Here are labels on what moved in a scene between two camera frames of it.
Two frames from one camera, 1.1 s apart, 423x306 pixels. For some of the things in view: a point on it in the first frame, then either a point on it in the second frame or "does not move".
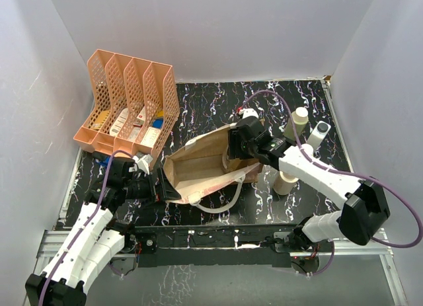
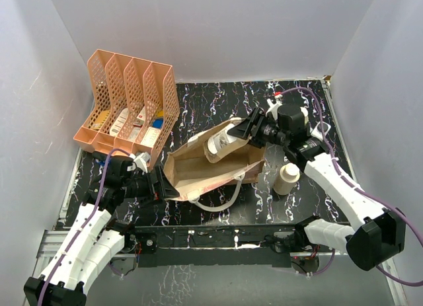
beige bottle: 283,183 does not move
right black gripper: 234,149 to 243,130
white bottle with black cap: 318,135 does not move
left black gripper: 168,192 does not move
